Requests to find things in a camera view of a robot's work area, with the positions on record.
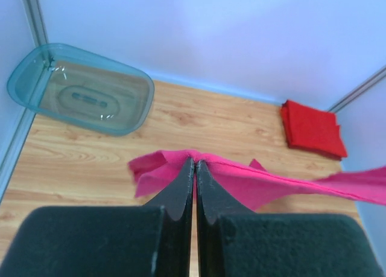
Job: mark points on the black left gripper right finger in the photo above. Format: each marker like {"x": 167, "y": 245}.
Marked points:
{"x": 213, "y": 203}

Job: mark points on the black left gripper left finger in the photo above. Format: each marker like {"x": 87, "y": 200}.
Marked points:
{"x": 172, "y": 256}

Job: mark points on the magenta t shirt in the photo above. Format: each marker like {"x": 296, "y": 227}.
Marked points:
{"x": 252, "y": 184}

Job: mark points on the folded red t shirt stack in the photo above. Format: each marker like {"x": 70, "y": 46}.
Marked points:
{"x": 312, "y": 130}

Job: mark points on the translucent teal plastic bin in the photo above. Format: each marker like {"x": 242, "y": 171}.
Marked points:
{"x": 82, "y": 88}

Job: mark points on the right aluminium corner post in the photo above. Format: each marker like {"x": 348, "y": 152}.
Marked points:
{"x": 359, "y": 90}

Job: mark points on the aluminium corner post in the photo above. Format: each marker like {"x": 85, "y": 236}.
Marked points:
{"x": 35, "y": 20}
{"x": 359, "y": 90}

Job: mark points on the left aluminium corner post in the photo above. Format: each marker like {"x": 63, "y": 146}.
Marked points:
{"x": 35, "y": 20}

